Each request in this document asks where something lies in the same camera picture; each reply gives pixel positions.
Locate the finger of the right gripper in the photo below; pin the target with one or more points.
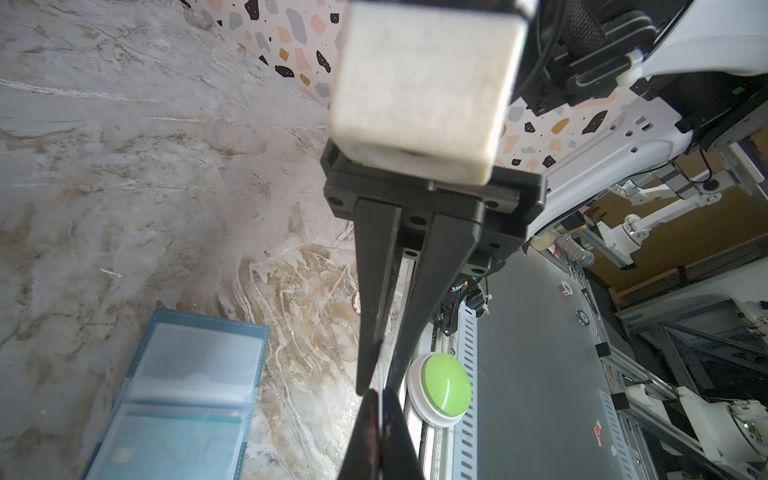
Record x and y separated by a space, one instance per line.
378 258
447 245

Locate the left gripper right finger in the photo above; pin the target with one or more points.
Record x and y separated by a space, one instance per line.
398 459

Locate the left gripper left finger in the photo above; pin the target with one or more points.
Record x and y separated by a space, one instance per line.
362 457

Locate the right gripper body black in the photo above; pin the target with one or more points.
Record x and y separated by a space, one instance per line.
504 207

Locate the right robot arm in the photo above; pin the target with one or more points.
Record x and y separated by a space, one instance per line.
697 71

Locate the white poker chip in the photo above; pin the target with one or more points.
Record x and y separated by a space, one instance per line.
356 303

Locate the green push button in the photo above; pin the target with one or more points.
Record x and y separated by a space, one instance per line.
439 388

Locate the aluminium front rail frame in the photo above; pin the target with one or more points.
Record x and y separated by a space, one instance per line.
451 453

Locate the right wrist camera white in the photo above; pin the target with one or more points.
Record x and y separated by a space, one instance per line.
421 87

